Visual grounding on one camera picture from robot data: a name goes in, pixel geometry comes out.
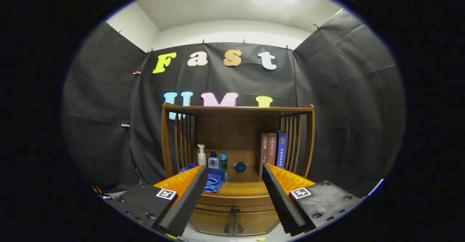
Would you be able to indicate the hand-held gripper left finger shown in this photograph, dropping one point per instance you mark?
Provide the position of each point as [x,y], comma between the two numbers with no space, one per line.
[189,202]

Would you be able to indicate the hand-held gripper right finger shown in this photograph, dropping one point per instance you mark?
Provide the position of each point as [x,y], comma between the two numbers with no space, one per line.
[279,198]

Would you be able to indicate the wooden drawer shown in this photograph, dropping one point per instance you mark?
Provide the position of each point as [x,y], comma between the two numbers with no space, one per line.
[218,202]

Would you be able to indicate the wooden cabinet door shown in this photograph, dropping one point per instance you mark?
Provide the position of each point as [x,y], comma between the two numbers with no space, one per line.
[256,222]
[210,222]

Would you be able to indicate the wooden cabinet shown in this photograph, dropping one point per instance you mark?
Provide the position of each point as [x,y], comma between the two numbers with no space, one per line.
[232,133]

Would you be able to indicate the folded blue towel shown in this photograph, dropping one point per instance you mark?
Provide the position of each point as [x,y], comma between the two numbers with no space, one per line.
[216,178]

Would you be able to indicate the white pump bottle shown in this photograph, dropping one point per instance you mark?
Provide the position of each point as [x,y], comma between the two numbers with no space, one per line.
[201,158]

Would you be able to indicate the white bottle with blue cap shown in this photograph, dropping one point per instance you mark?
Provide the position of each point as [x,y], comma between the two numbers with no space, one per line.
[213,162]

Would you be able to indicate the blue book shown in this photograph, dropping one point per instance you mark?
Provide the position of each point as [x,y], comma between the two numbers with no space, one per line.
[281,149]

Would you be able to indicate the blue lidded teacup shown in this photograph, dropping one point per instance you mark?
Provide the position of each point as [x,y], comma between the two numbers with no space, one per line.
[240,167]

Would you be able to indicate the reddish brown book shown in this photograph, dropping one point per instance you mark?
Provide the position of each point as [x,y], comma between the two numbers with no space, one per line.
[272,147]

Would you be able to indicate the dark brown book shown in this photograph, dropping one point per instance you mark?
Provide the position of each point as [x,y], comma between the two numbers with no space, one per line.
[264,147]

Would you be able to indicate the teal bottle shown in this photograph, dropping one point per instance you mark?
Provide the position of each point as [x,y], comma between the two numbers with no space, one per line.
[223,160]

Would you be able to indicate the black backdrop cloth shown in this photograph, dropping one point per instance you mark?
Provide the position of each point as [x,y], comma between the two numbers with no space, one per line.
[109,107]

